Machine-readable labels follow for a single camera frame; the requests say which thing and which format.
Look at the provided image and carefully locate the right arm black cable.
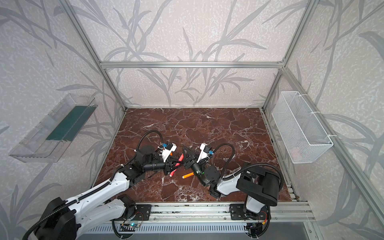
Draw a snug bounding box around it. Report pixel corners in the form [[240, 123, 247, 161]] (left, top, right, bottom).
[[209, 142, 285, 193]]

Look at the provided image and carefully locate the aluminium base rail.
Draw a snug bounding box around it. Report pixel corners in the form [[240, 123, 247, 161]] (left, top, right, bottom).
[[75, 200, 315, 226]]

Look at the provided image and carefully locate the small green circuit board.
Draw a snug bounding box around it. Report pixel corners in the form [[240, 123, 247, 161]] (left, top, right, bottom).
[[120, 223, 141, 232]]

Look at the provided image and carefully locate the clear plastic wall tray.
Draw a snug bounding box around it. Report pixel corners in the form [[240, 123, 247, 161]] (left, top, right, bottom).
[[9, 94, 98, 163]]

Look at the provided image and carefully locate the white wire mesh basket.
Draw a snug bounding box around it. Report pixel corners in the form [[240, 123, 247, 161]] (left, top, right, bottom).
[[272, 91, 334, 164]]

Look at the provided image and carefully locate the orange highlighter lower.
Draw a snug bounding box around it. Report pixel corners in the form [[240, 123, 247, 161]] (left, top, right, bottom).
[[182, 173, 195, 179]]

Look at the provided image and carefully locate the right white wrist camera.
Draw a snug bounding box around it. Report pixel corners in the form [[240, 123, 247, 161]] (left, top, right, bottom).
[[197, 143, 214, 163]]

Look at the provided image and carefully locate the pink highlighter pair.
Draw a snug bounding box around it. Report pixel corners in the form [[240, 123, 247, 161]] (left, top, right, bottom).
[[175, 154, 184, 167]]

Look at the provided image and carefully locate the aluminium frame crossbar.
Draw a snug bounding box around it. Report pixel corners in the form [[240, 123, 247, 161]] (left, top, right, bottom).
[[99, 62, 283, 69]]

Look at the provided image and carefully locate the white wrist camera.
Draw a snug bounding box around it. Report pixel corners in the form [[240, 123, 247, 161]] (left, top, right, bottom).
[[159, 142, 177, 163], [197, 143, 214, 163]]

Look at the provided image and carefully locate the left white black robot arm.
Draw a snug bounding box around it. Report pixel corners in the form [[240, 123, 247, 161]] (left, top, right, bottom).
[[23, 143, 177, 240]]

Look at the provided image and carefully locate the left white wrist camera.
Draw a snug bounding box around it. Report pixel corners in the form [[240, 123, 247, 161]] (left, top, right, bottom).
[[159, 142, 177, 163]]

